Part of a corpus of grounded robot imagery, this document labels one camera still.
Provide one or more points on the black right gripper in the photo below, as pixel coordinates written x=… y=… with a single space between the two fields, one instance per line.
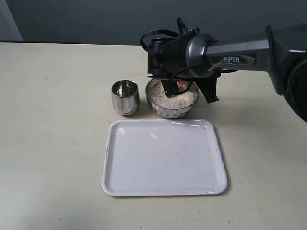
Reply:
x=166 y=57

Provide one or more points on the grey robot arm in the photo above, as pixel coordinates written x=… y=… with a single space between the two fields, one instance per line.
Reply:
x=200 y=59

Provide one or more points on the steel bowl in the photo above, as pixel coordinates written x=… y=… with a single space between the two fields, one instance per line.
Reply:
x=173 y=113

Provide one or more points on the steel cup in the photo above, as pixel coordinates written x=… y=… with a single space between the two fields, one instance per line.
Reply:
x=125 y=97

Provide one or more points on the white plastic tray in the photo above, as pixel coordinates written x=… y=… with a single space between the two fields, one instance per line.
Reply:
x=159 y=157

